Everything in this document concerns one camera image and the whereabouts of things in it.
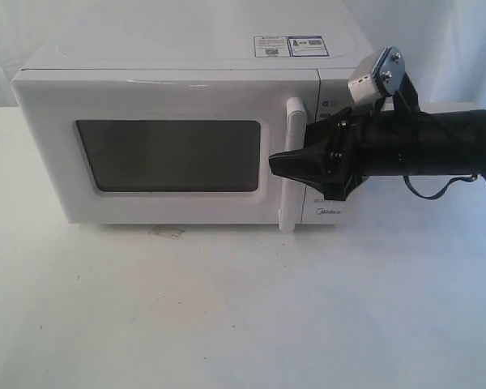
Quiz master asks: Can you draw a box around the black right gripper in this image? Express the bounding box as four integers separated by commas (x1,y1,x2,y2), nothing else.
269,107,373,202

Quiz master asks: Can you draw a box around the white microwave door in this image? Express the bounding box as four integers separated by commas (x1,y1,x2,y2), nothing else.
12,70,320,232

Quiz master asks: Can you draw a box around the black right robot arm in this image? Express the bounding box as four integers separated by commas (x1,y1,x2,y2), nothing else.
269,108,486,201

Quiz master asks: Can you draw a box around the white microwave oven body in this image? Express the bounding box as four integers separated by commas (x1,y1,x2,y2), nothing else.
16,1,373,227

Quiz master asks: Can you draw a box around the blue white label sticker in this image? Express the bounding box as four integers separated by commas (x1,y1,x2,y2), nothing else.
254,36,329,58

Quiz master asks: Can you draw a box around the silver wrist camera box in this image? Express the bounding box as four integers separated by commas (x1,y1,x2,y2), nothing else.
347,46,406,107

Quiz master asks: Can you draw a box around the black camera cable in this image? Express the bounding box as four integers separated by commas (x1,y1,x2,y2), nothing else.
390,91,486,207

